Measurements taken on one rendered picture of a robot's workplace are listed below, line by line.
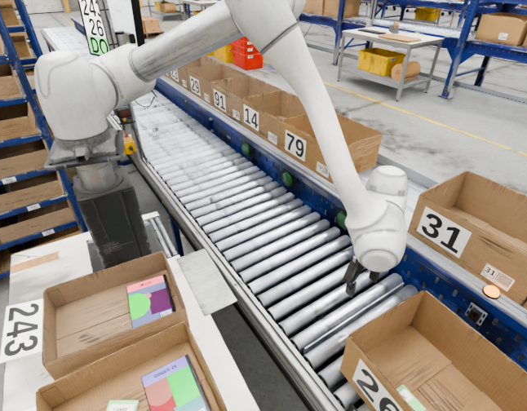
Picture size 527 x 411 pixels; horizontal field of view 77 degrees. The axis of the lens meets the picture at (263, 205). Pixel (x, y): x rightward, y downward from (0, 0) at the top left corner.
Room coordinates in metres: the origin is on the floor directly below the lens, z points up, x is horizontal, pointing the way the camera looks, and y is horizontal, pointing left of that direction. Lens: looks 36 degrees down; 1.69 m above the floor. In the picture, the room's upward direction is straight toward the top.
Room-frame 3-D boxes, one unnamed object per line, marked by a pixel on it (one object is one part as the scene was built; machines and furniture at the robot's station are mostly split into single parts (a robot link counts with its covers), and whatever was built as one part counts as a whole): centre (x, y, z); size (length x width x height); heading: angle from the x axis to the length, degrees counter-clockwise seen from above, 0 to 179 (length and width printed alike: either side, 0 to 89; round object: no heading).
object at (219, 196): (1.42, 0.17, 0.72); 0.52 x 0.05 x 0.05; 123
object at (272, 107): (1.83, -0.10, 0.96); 0.39 x 0.29 x 0.17; 33
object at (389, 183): (0.70, -0.31, 1.19); 0.13 x 0.11 x 0.16; 161
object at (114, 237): (0.98, 0.56, 0.91); 0.26 x 0.26 x 0.33; 29
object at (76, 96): (0.99, 0.56, 1.38); 0.18 x 0.16 x 0.22; 161
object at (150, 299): (0.71, 0.38, 0.78); 0.19 x 0.14 x 0.02; 24
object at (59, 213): (1.71, 1.48, 0.39); 0.40 x 0.30 x 0.10; 124
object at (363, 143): (1.50, -0.32, 0.96); 0.39 x 0.29 x 0.17; 34
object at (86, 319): (0.66, 0.47, 0.80); 0.38 x 0.28 x 0.10; 117
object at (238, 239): (1.14, -0.01, 0.72); 0.52 x 0.05 x 0.05; 123
